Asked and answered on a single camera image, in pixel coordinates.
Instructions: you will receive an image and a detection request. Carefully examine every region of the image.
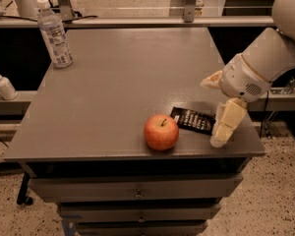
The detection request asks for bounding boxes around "grey bottom drawer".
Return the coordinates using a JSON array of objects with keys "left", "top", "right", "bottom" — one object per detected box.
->
[{"left": 77, "top": 220, "right": 207, "bottom": 236}]

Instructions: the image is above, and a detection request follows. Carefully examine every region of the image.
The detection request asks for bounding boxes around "grey slanted metal post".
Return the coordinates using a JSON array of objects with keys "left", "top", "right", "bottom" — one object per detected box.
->
[{"left": 57, "top": 0, "right": 75, "bottom": 21}]

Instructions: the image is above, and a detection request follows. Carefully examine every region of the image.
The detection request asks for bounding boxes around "red apple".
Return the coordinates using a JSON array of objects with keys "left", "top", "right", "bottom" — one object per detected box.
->
[{"left": 144, "top": 114, "right": 179, "bottom": 151}]

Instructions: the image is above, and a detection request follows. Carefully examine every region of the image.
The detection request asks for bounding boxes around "grey drawer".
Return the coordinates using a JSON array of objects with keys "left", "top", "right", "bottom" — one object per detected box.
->
[
  {"left": 58, "top": 203, "right": 220, "bottom": 222},
  {"left": 29, "top": 173, "right": 243, "bottom": 203},
  {"left": 77, "top": 220, "right": 207, "bottom": 236}
]

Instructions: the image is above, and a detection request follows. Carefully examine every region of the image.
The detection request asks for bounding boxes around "black caster leg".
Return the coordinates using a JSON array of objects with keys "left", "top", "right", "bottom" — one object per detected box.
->
[{"left": 17, "top": 173, "right": 33, "bottom": 206}]

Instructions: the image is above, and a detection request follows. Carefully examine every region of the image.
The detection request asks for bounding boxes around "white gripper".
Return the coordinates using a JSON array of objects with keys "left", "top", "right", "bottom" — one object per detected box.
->
[{"left": 201, "top": 54, "right": 271, "bottom": 148}]

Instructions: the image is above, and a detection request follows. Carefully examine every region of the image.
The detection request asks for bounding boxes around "grey metal upright bracket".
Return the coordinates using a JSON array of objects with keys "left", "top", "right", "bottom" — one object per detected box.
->
[{"left": 183, "top": 0, "right": 196, "bottom": 23}]

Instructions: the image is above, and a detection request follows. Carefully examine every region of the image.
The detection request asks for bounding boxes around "grey top drawer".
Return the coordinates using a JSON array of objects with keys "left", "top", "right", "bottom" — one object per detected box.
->
[{"left": 29, "top": 173, "right": 243, "bottom": 203}]

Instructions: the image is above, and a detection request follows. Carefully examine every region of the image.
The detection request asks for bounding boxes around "grey middle drawer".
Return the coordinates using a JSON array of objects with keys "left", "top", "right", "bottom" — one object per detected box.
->
[{"left": 58, "top": 203, "right": 220, "bottom": 222}]

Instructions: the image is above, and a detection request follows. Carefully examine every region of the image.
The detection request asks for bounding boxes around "black rxbar chocolate wrapper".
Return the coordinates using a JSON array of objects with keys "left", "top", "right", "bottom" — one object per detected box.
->
[{"left": 170, "top": 107, "right": 215, "bottom": 135}]

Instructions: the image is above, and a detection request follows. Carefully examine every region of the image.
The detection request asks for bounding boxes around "clear plastic water bottle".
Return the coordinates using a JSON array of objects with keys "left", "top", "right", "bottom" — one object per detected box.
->
[{"left": 37, "top": 0, "right": 73, "bottom": 68}]

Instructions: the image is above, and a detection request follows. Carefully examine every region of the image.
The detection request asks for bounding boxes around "white pump dispenser bottle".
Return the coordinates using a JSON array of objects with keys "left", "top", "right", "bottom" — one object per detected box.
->
[{"left": 0, "top": 74, "right": 18, "bottom": 100}]

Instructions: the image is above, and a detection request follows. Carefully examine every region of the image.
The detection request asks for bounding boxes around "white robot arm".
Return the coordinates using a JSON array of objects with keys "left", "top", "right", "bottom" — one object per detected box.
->
[{"left": 201, "top": 0, "right": 295, "bottom": 148}]

